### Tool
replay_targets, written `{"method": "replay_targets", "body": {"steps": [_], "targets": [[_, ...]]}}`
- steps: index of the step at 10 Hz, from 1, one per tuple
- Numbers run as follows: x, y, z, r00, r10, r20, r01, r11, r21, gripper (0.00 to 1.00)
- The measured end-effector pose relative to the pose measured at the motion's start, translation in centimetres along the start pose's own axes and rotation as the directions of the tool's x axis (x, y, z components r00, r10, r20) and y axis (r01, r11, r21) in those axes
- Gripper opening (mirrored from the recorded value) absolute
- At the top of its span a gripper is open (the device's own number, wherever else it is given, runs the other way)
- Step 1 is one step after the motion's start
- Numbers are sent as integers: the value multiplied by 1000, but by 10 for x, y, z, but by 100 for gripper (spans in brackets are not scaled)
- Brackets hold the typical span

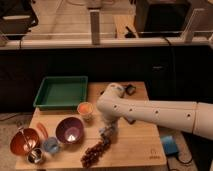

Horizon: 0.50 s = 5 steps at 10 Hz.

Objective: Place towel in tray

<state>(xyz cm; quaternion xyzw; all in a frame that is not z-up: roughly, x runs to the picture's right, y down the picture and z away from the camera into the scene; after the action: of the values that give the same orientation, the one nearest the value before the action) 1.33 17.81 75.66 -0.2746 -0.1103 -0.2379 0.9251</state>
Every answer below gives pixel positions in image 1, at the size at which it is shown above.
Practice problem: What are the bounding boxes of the orange cup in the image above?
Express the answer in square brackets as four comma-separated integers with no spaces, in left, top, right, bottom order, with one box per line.
[77,102,93,121]

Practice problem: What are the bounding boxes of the light blue towel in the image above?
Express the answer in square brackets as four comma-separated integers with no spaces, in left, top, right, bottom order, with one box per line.
[99,127,118,143]

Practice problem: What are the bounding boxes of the black handled brush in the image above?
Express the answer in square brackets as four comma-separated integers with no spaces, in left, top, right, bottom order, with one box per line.
[101,83,136,97]

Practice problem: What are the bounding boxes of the bunch of dark grapes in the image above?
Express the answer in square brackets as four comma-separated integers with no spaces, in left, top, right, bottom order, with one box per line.
[81,141,111,168]

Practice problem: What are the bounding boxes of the green plastic tray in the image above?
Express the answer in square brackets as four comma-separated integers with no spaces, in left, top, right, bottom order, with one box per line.
[33,76,88,110]

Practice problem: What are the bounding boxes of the blue box on floor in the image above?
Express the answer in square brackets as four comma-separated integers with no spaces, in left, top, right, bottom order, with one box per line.
[161,136,179,156]

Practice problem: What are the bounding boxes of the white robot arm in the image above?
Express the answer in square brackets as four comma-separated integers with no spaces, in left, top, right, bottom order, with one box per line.
[96,83,213,140]

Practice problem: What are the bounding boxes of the blue cup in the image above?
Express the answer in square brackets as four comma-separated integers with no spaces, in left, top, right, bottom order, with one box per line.
[42,137,60,154]

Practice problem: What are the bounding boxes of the metal frame post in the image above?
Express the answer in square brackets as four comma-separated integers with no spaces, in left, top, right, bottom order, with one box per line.
[90,9,100,45]

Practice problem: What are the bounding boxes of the red-brown bowl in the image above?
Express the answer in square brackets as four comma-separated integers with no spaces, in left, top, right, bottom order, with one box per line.
[10,128,40,156]

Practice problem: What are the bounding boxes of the wooden table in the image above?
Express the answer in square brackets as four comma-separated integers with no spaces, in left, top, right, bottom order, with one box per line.
[15,82,166,171]

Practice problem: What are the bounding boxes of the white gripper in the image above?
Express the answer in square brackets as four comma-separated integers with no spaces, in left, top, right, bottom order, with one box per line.
[101,121,118,135]

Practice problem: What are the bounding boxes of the purple bowl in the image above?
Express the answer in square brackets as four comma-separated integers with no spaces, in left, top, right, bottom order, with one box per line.
[55,117,84,144]

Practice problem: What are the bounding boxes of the small metal cup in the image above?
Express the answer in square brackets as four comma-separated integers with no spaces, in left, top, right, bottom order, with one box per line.
[27,148,44,164]

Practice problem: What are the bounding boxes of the black device on ledge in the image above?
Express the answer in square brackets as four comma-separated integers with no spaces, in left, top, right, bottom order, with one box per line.
[125,26,136,38]

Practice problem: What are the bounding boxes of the metal spoon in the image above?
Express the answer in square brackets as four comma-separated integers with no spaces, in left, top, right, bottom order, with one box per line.
[17,121,30,150]

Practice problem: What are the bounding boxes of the blue sponge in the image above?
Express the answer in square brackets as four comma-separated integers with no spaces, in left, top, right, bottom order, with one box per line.
[124,117,136,124]

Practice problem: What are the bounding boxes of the orange carrot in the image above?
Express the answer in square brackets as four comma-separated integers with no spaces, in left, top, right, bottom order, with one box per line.
[36,122,48,139]

